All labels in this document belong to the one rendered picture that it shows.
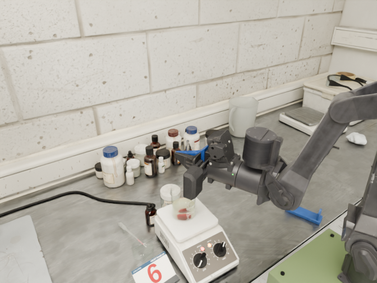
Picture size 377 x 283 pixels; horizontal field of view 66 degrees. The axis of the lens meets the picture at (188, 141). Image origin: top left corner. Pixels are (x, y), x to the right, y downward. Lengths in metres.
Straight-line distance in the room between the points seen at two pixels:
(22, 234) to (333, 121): 0.79
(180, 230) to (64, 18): 0.68
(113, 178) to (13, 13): 0.54
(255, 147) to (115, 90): 0.65
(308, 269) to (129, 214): 0.50
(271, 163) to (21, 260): 0.64
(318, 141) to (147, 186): 0.63
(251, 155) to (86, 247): 0.50
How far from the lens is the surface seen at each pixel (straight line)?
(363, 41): 1.86
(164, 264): 0.73
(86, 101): 1.04
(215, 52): 1.27
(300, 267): 0.67
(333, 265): 0.69
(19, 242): 0.90
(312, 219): 0.92
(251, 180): 0.57
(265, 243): 0.83
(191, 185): 0.55
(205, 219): 0.74
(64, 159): 1.05
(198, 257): 0.70
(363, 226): 0.57
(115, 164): 0.95
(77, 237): 0.87
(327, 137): 0.50
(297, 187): 0.54
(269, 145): 0.53
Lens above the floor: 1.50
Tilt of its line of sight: 29 degrees down
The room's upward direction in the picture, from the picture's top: straight up
